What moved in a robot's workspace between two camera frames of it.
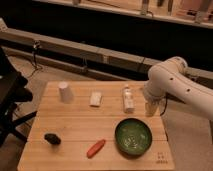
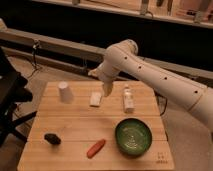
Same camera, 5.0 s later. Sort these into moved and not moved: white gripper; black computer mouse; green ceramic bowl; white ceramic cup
Moved: white gripper
Not moved: black computer mouse; green ceramic bowl; white ceramic cup
